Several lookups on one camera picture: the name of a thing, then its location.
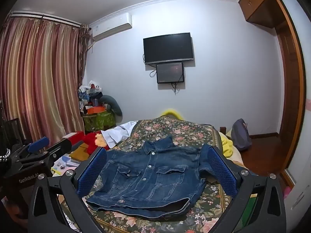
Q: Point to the white air conditioner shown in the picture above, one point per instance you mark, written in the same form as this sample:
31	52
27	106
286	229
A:
111	26

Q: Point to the blue denim jacket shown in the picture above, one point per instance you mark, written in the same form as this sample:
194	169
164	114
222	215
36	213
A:
150	179

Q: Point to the yellow bed sheet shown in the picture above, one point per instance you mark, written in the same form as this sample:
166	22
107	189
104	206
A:
227	148

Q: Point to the pile of clothes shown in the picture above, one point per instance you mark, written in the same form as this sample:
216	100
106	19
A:
88	93

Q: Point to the black wall television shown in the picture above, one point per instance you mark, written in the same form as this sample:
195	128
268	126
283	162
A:
167	47

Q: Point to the grey backpack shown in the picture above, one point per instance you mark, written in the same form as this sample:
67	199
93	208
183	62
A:
240	136

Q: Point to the wooden overhead cabinet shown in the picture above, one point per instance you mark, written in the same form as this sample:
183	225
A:
260	2

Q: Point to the brown cardboard piece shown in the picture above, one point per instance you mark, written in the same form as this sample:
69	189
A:
79	153

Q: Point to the scattered paper booklets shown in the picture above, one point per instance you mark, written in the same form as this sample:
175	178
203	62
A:
63	163

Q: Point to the striped pink curtain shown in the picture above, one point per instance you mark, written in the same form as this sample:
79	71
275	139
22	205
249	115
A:
36	77

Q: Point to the red plush toy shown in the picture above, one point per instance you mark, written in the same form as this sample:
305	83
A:
91	140

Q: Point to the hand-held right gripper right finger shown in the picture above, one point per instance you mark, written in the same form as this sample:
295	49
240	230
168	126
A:
223	172

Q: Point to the pink object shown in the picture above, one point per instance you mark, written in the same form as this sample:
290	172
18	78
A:
287	193

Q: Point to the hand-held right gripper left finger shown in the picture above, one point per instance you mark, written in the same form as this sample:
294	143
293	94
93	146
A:
91	172

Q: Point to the orange box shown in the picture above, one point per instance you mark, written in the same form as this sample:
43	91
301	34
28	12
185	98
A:
96	110

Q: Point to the grey pillow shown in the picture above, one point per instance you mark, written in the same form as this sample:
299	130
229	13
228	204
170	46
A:
114	104

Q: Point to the wooden door frame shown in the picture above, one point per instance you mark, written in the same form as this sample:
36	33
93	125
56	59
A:
295	82

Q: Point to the white curtain rail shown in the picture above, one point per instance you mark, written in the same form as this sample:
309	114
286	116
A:
48	18

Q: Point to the white shirt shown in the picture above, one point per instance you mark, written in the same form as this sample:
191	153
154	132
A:
116	133

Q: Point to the small black wall monitor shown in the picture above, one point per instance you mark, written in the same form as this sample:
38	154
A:
170	72

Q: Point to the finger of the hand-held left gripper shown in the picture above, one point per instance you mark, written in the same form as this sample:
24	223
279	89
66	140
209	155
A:
60	147
37	144

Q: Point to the floral bed blanket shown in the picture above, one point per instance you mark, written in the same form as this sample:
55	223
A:
184	128

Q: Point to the dark chair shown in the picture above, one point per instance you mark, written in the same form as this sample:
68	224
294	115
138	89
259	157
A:
14	133

